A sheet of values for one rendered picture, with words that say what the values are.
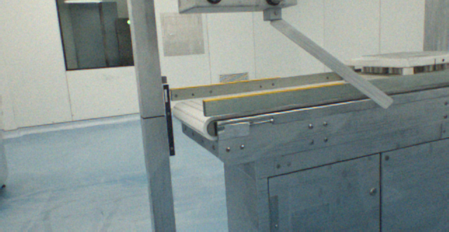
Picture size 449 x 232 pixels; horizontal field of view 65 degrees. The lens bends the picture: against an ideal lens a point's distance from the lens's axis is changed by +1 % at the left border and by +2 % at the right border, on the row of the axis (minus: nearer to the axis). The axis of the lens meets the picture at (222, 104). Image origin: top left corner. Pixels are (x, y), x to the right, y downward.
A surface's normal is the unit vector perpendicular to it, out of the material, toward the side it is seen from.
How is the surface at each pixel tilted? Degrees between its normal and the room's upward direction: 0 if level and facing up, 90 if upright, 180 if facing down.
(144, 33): 90
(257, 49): 90
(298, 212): 90
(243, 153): 90
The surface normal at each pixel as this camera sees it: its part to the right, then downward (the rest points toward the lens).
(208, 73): 0.35, 0.13
